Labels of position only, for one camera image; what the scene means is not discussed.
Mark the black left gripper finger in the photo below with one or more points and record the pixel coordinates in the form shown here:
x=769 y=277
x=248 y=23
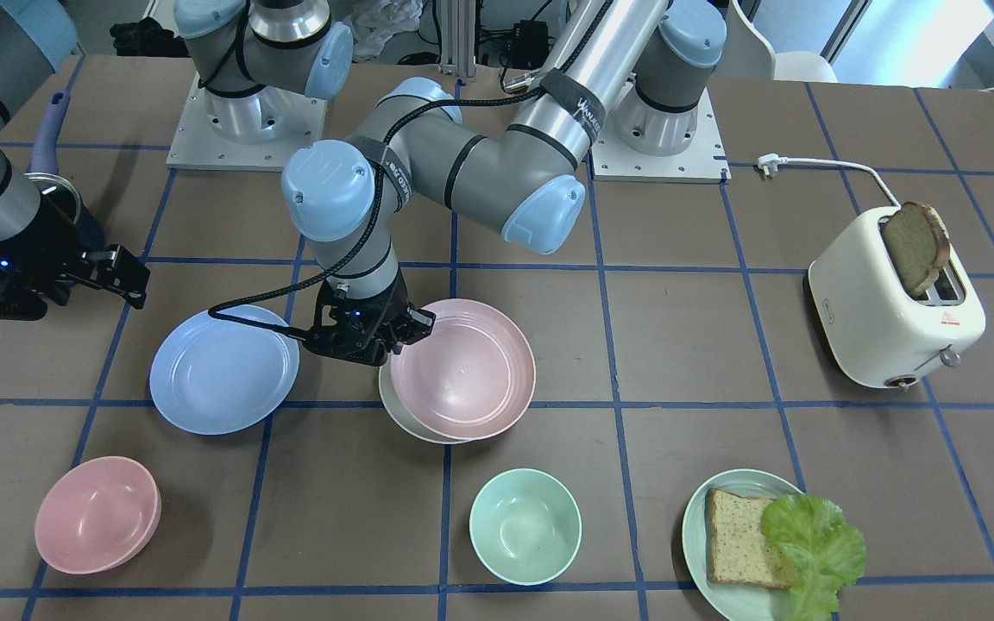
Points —
x=411 y=326

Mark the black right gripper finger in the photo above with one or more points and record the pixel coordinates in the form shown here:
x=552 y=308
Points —
x=114 y=270

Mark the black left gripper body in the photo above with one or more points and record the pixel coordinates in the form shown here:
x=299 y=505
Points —
x=393 y=313

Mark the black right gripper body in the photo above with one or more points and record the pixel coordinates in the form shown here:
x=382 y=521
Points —
x=55 y=269

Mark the pink plate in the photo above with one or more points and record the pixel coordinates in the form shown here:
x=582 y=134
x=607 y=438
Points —
x=472 y=377

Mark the blue plate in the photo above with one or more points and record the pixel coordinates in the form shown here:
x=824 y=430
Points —
x=219 y=377

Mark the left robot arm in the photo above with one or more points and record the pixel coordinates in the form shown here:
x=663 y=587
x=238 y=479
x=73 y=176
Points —
x=626 y=74

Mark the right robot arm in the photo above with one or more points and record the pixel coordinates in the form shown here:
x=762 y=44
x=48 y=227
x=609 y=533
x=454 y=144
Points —
x=35 y=38

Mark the dark blue pot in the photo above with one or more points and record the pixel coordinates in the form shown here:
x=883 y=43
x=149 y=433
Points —
x=44 y=159

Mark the cream plate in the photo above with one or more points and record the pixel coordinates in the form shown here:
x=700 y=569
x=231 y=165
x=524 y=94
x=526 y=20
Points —
x=402 y=417

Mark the glass pot lid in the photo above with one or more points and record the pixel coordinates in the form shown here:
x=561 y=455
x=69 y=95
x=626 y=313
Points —
x=60 y=193

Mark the green bowl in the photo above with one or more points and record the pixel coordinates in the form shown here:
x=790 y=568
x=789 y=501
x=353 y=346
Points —
x=525 y=526

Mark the pink bowl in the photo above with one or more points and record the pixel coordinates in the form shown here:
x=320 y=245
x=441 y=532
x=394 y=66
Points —
x=97 y=516

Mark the bread slice on plate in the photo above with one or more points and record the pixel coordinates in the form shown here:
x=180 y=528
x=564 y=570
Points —
x=738 y=551

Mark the green plate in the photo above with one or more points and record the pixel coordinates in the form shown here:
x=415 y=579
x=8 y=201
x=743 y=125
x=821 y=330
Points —
x=735 y=602

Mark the white toaster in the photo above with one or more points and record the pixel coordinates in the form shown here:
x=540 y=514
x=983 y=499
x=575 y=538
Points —
x=878 y=335

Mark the lettuce leaf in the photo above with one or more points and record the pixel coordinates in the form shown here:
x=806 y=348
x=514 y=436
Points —
x=828 y=552

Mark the bread slice in toaster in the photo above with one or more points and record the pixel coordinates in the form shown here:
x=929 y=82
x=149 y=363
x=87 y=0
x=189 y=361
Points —
x=918 y=244

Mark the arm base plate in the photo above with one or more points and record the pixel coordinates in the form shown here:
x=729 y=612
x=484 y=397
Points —
x=258 y=133
x=640 y=144

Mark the aluminium frame post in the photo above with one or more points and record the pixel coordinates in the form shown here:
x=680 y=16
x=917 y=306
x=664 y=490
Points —
x=457 y=34

